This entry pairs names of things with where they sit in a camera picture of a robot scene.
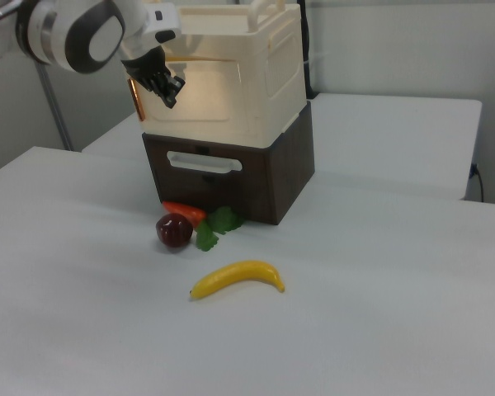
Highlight cream plastic microwave box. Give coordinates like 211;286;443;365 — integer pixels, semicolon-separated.
138;0;307;150

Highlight black cable with plug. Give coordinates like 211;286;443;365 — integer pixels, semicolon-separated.
469;163;486;204

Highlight yellow toy banana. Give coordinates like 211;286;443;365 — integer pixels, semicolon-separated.
188;259;286;302

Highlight red toy apple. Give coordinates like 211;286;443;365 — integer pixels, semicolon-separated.
155;212;194;249

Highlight cream cabinet door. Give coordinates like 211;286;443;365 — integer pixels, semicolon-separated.
126;57;257;139

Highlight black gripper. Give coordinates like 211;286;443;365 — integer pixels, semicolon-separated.
120;45;187;110

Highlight dark brown wooden drawer housing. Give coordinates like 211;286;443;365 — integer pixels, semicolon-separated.
141;101;316;226

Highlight grey metal post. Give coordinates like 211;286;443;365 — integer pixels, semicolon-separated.
35;61;74;153

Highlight brown drawer with white handle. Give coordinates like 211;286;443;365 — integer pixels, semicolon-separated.
153;142;272;219

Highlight orange toy carrot green leaves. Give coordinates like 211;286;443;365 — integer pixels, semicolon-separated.
162;200;246;253

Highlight black hanging cable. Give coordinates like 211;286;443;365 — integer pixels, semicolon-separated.
299;0;315;100

